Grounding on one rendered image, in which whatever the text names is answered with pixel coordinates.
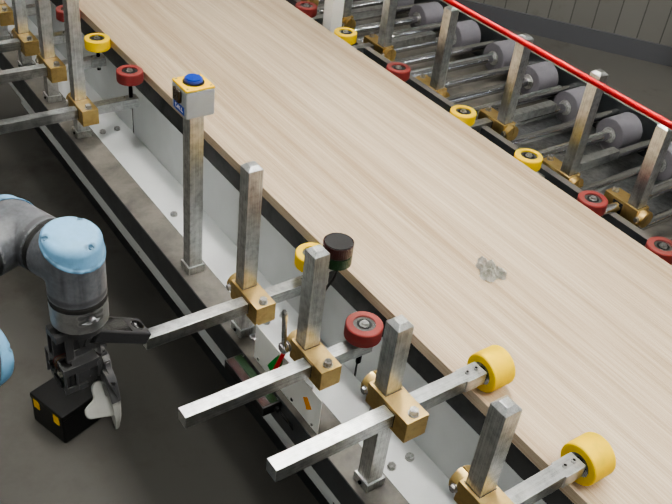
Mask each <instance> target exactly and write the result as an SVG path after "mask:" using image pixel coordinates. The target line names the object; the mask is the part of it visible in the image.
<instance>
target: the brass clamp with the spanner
mask: <svg viewBox="0 0 672 504"><path fill-rule="evenodd" d="M296 334H297V329H296V330H294V331H292V332H291V333H290V334H289V335H288V336H287V341H289V342H290V344H291V347H292V350H291V352H290V354H289V356H290V357H291V358H292V360H293V361H296V360H298V359H301V358H304V359H305V360H306V361H307V362H308V363H309V364H310V365H311V374H310V377H308V378H309V379H310V381H311V382H312V383H313V384H314V385H315V386H316V388H317V389H318V390H319V391H321V390H323V389H325V388H328V387H330V386H332V385H335V384H337V383H339V381H340V375H341V368H342V365H341V364H340V363H339V362H338V361H337V360H336V358H335V357H334V356H333V355H332V354H331V353H330V352H329V351H328V350H327V349H326V347H325V346H324V345H323V344H322V343H321V342H320V341H319V345H316V346H314V347H311V348H309V349H306V350H305V349H304V348H303V347H302V346H301V345H300V344H299V343H298V342H297V340H296ZM326 358H330V359H332V360H333V361H332V363H333V367H332V368H330V369H327V368H324V367H323V362H324V361H325V359H326Z"/></svg>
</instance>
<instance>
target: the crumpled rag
mask: <svg viewBox="0 0 672 504"><path fill-rule="evenodd" d="M475 267H477V269H478V270H479V271H480V275H479V276H480V278H481V279H482V280H484V281H485V280H487V282H488V281H489V282H490V283H491V282H494V281H495V280H496V279H502V280H505V279H506V275H507V272H506V271H505V270H504V269H503V268H501V267H499V266H496V264H495V263H494V261H493V259H491V260H487V258H484V256H481V257H480V258H478V262H477V264H476V266H475Z"/></svg>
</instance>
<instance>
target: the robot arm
mask: <svg viewBox="0 0 672 504"><path fill-rule="evenodd" d="M105 258H106V247H105V243H104V240H103V235H102V233H101V231H100V229H99V228H98V227H97V226H96V225H95V224H94V223H92V222H91V221H89V220H86V219H84V218H77V217H73V216H67V217H60V218H55V217H54V216H52V215H50V214H48V213H46V212H44V211H43V210H41V209H39V208H37V207H35V206H34V205H33V204H32V203H30V202H29V201H27V200H25V199H22V198H18V197H16V196H13V195H8V194H2V195H0V276H2V275H4V274H5V273H7V272H9V271H10V270H12V269H14V268H15V267H17V266H22V267H23V268H25V269H27V270H29V271H30V272H32V273H33V274H35V275H37V276H38V277H40V278H42V279H43V280H44V281H45V284H46V292H47V298H48V308H49V316H50V321H51V324H48V325H46V326H45V328H46V336H47V343H48V345H47V346H44V349H45V357H46V364H47V370H50V369H51V372H52V374H53V375H54V379H55V380H56V382H57V383H58V384H59V386H60V387H61V388H63V389H64V390H65V393H66V395H68V394H70V393H73V392H75V391H79V390H81V389H84V388H86V387H88V382H91V381H93V380H95V379H97V376H99V375H101V380H102V381H96V382H94V383H93V384H92V386H91V392H92V395H93V400H92V401H91V403H90V404H89V405H88V406H87V407H86V408H85V416H86V418H88V419H91V420H92V419H97V418H103V417H108V416H111V418H112V421H113V424H114V427H115V429H118V428H119V427H120V422H121V416H122V412H121V401H120V400H121V398H120V392H119V387H118V383H117V379H116V376H115V374H114V371H113V369H112V364H111V360H110V356H109V353H108V352H107V350H106V349H105V348H106V346H107V344H106V343H125V344H146V343H147V341H148V340H149V338H150V336H151V332H150V331H149V330H148V329H147V328H146V327H145V325H144V324H143V323H142V322H141V321H140V320H139V319H138V318H125V317H111V316H109V302H108V288H107V275H106V261H105ZM48 354H49V357H50V360H49V358H48ZM13 370H14V356H13V352H12V350H11V348H10V344H9V342H8V340H7V338H6V336H5V335H4V333H3V332H2V330H1V329H0V386H1V385H2V384H3V383H5V382H6V381H7V380H8V379H9V378H10V377H11V375H12V373H13Z"/></svg>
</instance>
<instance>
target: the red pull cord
mask: <svg viewBox="0 0 672 504"><path fill-rule="evenodd" d="M443 1H445V2H446V3H448V4H450V5H452V6H453V7H455V8H457V9H459V10H461V11H462V12H464V13H466V14H468V15H469V16H471V17H473V18H475V19H476V20H478V21H480V22H482V23H484V24H485V25H487V26H489V27H491V28H492V29H494V30H496V31H498V32H499V33H501V34H503V35H505V36H507V37H508V38H510V39H512V40H514V41H515V42H517V43H519V44H521V45H522V46H524V47H526V48H528V49H530V50H531V51H533V52H535V53H537V54H538V55H540V56H542V57H544V58H545V59H547V60H549V61H551V62H553V63H554V64H556V65H558V66H560V67H561V68H563V69H565V70H567V71H569V72H570V73H572V74H574V75H576V76H577V77H579V78H581V79H583V80H584V81H586V82H588V83H590V84H592V85H593V86H595V87H597V88H599V89H600V90H602V91H604V92H606V93H607V94H609V95H611V96H613V97H615V98H616V99H618V100H620V101H622V102H623V103H625V104H627V105H629V106H630V107H632V108H634V109H636V110H638V111H639V112H641V113H643V114H645V115H646V116H648V117H650V118H652V119H653V120H655V121H657V122H659V123H661V124H662V125H664V126H666V127H668V128H669V129H671V130H672V121H670V120H668V119H666V118H665V117H663V116H661V115H659V114H657V113H656V112H654V111H652V110H650V109H648V108H647V107H645V106H643V105H641V104H639V103H638V102H636V101H634V100H632V99H630V98H629V97H627V96H625V95H623V94H622V93H620V92H618V91H616V90H614V89H613V88H611V87H609V86H607V85H605V84H604V83H602V82H600V81H598V80H596V79H595V78H593V77H591V76H589V75H587V74H586V73H584V72H582V71H580V70H578V69H577V68H575V67H573V66H571V65H570V64H568V63H566V62H564V61H562V60H561V59H559V58H557V57H555V56H553V55H552V54H550V53H548V52H546V51H544V50H543V49H541V48H539V47H537V46H535V45H534V44H532V43H530V42H528V41H526V40H525V39H523V38H521V37H519V36H517V35H516V34H514V33H512V32H510V31H509V30H507V29H505V28H503V27H501V26H500V25H498V24H496V23H494V22H492V21H491V20H489V19H487V18H485V17H483V16H482V15H480V14H478V13H476V12H474V11H473V10H471V9H469V8H467V7H465V6H464V5H462V4H460V3H458V2H457V1H455V0H443Z"/></svg>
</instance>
